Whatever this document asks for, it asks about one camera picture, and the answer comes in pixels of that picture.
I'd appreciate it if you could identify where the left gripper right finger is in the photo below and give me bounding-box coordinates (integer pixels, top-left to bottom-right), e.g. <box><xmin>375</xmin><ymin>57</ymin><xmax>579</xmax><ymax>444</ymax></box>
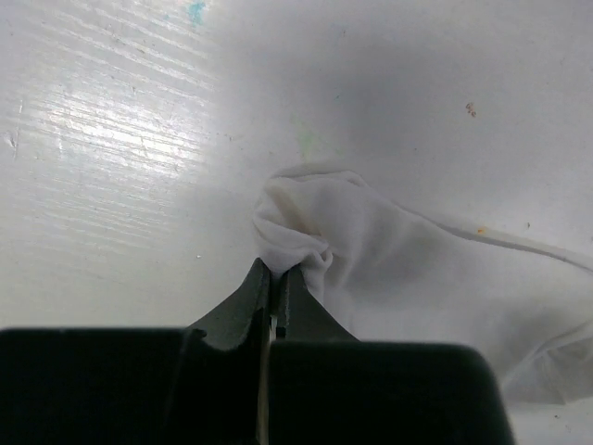
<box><xmin>272</xmin><ymin>266</ymin><xmax>357</xmax><ymax>342</ymax></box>

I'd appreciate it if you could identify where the white sock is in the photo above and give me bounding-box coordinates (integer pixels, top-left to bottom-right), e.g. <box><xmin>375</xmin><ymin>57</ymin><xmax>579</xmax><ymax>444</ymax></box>
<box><xmin>253</xmin><ymin>165</ymin><xmax>592</xmax><ymax>404</ymax></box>

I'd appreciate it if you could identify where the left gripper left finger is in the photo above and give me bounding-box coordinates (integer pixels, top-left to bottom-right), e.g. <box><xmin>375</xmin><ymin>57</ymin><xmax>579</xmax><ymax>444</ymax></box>
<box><xmin>188</xmin><ymin>259</ymin><xmax>271</xmax><ymax>352</ymax></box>

